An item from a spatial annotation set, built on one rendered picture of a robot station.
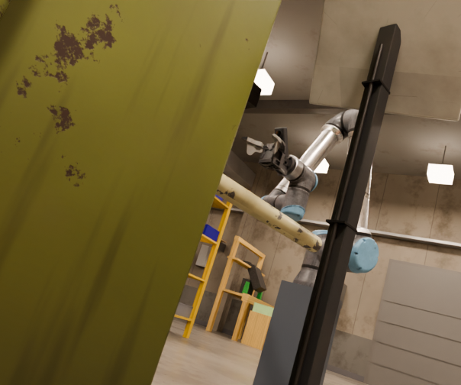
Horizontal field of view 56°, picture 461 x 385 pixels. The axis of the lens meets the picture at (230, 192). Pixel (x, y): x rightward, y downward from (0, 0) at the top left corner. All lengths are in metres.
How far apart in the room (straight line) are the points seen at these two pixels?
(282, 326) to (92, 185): 1.41
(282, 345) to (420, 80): 1.24
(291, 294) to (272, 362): 0.29
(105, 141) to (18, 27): 0.18
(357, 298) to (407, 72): 9.71
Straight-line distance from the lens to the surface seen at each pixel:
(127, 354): 0.73
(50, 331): 0.66
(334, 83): 1.11
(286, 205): 1.68
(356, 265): 1.85
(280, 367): 1.93
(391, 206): 11.13
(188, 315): 5.57
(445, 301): 10.34
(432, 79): 1.09
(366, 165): 0.92
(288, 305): 1.94
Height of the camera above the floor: 0.37
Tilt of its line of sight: 16 degrees up
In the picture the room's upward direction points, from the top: 18 degrees clockwise
